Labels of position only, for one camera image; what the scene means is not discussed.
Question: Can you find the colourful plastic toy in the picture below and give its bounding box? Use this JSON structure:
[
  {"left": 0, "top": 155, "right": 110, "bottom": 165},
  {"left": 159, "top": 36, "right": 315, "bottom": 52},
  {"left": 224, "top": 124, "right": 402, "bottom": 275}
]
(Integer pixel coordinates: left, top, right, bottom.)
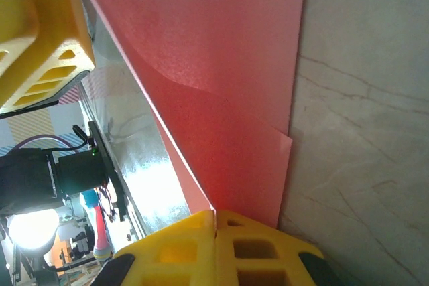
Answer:
[{"left": 79, "top": 188, "right": 113, "bottom": 262}]

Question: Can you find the pink paper sheet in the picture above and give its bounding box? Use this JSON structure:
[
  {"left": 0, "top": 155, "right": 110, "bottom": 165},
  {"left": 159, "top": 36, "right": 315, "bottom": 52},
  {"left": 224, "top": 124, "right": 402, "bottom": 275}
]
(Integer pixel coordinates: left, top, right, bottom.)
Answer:
[{"left": 68, "top": 0, "right": 309, "bottom": 230}]

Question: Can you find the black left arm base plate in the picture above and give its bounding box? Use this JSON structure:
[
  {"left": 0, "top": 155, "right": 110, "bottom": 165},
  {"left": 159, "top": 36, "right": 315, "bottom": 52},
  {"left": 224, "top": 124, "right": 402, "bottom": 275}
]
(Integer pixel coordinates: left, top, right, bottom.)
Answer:
[{"left": 87, "top": 121, "right": 129, "bottom": 223}]

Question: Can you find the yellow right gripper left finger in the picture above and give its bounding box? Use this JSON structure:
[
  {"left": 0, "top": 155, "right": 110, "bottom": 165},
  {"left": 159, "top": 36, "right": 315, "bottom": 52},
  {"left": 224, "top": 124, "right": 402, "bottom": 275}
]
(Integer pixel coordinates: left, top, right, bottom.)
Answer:
[{"left": 99, "top": 210, "right": 217, "bottom": 286}]

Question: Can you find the aluminium mounting rail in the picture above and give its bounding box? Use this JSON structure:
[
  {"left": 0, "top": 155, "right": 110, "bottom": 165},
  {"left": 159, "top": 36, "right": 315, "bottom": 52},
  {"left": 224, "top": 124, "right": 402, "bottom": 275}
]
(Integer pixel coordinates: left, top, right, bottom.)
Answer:
[{"left": 78, "top": 0, "right": 192, "bottom": 243}]

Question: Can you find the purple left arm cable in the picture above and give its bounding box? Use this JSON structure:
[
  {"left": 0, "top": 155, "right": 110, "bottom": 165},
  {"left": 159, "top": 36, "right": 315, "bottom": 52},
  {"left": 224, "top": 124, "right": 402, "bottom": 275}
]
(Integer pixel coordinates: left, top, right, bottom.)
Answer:
[{"left": 15, "top": 134, "right": 74, "bottom": 150}]

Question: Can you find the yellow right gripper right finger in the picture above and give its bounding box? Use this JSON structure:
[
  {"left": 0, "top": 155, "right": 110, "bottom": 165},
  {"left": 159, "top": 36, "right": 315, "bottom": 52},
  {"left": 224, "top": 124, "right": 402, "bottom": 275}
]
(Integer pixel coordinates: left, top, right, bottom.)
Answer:
[{"left": 215, "top": 210, "right": 341, "bottom": 286}]

